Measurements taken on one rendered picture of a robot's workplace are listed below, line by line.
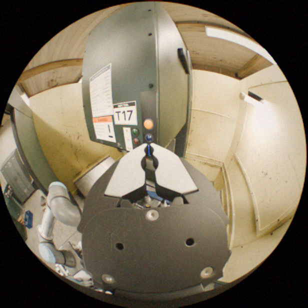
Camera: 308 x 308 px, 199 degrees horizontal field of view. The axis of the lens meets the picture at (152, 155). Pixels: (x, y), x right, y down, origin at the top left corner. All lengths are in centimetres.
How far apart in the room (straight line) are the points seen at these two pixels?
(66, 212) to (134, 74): 50
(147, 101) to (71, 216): 46
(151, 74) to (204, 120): 108
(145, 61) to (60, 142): 135
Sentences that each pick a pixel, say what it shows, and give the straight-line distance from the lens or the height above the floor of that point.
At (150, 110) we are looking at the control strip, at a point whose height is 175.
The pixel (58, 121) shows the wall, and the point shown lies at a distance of 142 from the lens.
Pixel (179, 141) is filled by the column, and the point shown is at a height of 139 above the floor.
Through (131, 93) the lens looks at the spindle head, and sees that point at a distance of 27.
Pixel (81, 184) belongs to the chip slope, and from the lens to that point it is 163.
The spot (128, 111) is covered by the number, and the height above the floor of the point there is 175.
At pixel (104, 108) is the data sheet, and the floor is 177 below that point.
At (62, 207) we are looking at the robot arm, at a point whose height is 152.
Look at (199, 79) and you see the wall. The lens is 130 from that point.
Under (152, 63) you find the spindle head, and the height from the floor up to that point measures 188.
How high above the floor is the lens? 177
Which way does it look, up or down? 33 degrees down
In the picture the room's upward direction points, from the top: 1 degrees counter-clockwise
